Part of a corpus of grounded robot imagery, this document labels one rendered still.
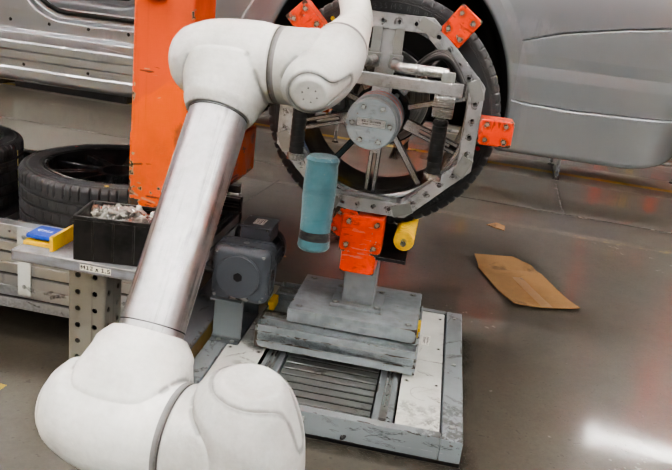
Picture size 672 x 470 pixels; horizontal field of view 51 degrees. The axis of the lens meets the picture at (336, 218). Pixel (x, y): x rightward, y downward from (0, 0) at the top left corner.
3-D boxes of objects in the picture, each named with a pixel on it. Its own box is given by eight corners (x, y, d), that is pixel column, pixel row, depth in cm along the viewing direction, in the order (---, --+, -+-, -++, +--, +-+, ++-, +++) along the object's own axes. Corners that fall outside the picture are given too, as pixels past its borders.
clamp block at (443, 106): (452, 114, 172) (456, 93, 170) (452, 120, 163) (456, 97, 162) (432, 112, 172) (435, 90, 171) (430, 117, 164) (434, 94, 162)
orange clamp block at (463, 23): (458, 48, 187) (482, 22, 184) (458, 49, 179) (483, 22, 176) (439, 29, 186) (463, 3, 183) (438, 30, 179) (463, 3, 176)
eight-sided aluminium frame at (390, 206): (461, 221, 198) (496, 24, 182) (461, 228, 192) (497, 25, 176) (276, 192, 205) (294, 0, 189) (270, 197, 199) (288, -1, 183)
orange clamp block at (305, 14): (330, 26, 191) (310, -1, 190) (325, 26, 183) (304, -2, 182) (311, 42, 193) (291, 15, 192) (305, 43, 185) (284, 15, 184)
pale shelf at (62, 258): (197, 265, 186) (198, 255, 185) (173, 289, 170) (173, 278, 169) (48, 239, 191) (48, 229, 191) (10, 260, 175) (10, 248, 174)
